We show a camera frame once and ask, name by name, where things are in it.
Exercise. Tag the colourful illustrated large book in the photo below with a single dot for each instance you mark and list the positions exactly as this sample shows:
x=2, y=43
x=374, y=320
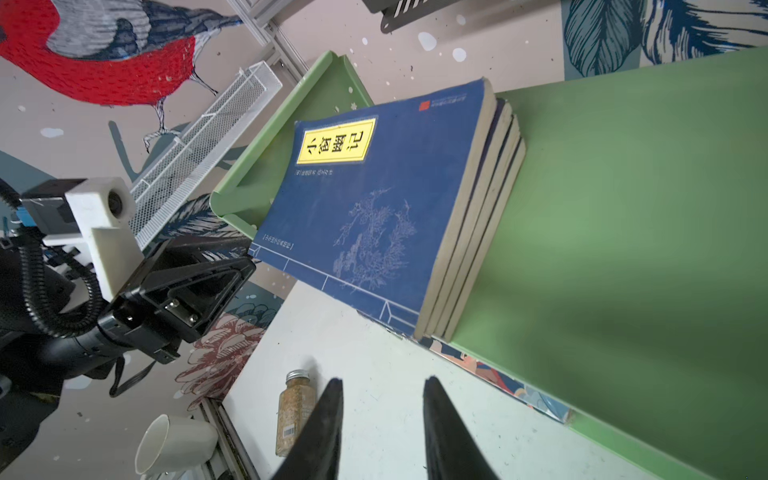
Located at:
x=513, y=387

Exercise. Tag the green wooden shelf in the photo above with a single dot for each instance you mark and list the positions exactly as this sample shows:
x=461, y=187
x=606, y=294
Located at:
x=628, y=275

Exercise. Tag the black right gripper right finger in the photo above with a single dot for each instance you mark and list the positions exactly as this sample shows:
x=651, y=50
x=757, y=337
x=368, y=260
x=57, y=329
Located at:
x=451, y=452

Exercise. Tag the black hanging basket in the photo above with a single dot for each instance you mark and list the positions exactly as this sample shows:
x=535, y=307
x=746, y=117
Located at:
x=399, y=13

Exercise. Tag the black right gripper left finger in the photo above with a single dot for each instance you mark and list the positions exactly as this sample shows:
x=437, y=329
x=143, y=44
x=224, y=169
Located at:
x=316, y=453

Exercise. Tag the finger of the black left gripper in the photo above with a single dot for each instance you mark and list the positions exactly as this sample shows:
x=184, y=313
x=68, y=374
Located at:
x=193, y=296
x=181, y=261

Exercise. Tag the white cup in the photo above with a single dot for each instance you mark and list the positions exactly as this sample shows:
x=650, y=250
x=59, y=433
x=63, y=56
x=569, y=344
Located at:
x=174, y=444

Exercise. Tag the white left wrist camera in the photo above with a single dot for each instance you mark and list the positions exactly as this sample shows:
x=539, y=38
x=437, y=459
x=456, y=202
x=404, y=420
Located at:
x=93, y=216

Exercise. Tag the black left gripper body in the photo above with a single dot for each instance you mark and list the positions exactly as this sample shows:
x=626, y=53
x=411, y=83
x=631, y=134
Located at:
x=154, y=323

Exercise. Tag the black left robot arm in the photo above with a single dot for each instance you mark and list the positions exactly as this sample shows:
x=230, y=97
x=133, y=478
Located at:
x=78, y=293

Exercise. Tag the spice jar brown contents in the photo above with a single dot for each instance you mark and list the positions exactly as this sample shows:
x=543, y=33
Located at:
x=296, y=403

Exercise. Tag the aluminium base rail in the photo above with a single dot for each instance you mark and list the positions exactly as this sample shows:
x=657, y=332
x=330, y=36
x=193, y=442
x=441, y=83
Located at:
x=230, y=459

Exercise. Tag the white wire mesh basket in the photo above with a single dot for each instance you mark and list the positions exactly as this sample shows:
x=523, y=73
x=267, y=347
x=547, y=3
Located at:
x=162, y=187

